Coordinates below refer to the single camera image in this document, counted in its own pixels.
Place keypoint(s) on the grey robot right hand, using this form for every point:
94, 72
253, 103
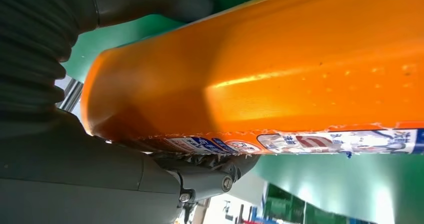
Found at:
82, 189

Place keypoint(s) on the steel table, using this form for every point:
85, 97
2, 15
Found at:
70, 95

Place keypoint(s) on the green plastic crate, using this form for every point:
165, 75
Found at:
321, 216
283, 204

